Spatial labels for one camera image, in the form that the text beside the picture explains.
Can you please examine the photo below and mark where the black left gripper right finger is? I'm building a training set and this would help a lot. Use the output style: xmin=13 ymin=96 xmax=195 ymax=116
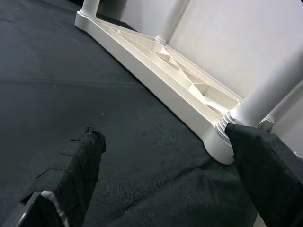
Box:
xmin=223 ymin=122 xmax=303 ymax=227

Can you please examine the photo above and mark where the black table cloth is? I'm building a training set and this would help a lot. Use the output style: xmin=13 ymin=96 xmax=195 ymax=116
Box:
xmin=0 ymin=0 xmax=266 ymax=227

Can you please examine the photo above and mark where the cream plastic children table top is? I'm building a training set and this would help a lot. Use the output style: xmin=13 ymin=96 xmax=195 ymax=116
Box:
xmin=74 ymin=11 xmax=276 ymax=165

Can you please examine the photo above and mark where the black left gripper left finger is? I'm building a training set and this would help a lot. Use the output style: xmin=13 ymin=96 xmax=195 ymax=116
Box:
xmin=0 ymin=126 xmax=107 ymax=227

